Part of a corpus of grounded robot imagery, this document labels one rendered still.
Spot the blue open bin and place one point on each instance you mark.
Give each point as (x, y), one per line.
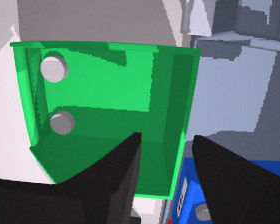
(183, 206)

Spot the grey metal bin shelf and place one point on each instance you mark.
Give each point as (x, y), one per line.
(236, 100)

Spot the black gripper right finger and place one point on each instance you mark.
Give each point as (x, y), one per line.
(236, 190)

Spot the green bin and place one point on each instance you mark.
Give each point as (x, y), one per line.
(111, 94)

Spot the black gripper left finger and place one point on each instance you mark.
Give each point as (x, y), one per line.
(103, 193)

